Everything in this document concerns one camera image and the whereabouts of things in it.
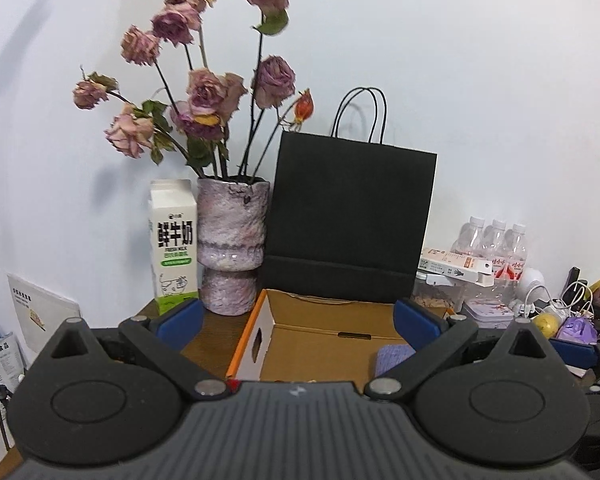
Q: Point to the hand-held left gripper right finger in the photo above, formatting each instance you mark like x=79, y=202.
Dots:
x=417, y=325

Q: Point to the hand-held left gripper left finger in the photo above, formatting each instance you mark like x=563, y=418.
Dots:
x=180, y=325

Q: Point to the purple linen pouch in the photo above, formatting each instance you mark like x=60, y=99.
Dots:
x=390, y=357

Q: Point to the red cardboard box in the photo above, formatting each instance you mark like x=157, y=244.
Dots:
x=305, y=345

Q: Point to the purple tissue pack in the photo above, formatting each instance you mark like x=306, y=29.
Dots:
x=577, y=330

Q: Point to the clear plastic container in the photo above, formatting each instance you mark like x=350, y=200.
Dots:
x=435, y=300

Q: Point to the white green milk carton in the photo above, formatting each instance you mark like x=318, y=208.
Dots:
x=172, y=260

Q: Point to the silver tin box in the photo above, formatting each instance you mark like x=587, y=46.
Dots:
x=487, y=312

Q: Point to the black charger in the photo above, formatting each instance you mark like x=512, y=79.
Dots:
x=574, y=280

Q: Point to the white orange flat carton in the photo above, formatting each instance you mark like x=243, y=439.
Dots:
x=455, y=256

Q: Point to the small white fan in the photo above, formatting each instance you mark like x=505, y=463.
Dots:
x=530, y=282

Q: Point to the purple ceramic vase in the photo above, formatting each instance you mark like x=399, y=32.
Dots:
x=230, y=240

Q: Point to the clear water bottle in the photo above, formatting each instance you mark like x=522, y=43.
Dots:
x=467, y=240
x=515, y=250
x=494, y=240

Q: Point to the black paper bag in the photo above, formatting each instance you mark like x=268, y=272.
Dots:
x=350, y=210

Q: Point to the white blue packet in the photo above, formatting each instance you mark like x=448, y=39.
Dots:
x=2, y=365

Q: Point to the dried pink rose bouquet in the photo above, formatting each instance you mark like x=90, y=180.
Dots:
x=205, y=95

